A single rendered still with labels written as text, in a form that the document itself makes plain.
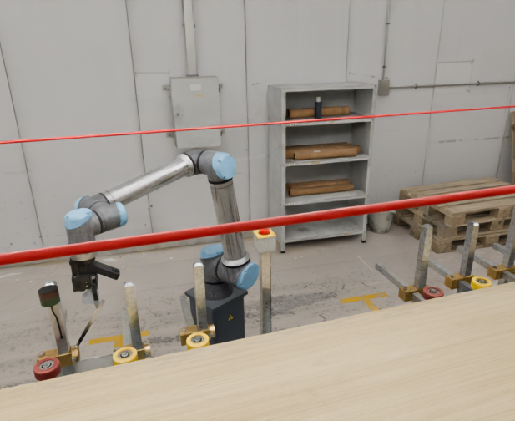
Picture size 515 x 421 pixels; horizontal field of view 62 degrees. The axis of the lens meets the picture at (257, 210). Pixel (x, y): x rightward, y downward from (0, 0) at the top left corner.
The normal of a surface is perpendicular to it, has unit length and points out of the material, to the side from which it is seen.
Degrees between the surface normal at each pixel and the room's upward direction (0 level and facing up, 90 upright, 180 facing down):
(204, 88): 90
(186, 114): 90
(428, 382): 0
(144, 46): 90
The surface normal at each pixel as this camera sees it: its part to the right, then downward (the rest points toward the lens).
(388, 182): 0.25, 0.34
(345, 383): -0.02, -0.94
